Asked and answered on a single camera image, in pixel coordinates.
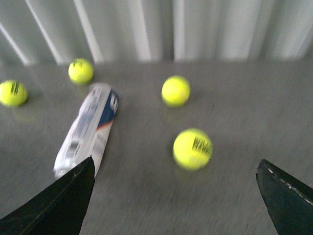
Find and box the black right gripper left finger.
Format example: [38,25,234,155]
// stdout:
[0,157,95,235]

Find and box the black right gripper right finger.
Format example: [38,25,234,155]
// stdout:
[256,159,313,235]

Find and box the clear tennis ball can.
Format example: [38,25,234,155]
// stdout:
[53,83,119,179]

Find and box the tennis ball near Wilson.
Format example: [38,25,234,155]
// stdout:
[173,128,213,171]

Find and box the tennis ball far left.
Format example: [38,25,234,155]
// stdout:
[0,80,28,107]

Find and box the tennis ball behind can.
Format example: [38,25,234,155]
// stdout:
[68,58,94,85]

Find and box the tennis ball centre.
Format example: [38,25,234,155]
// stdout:
[161,75,191,108]

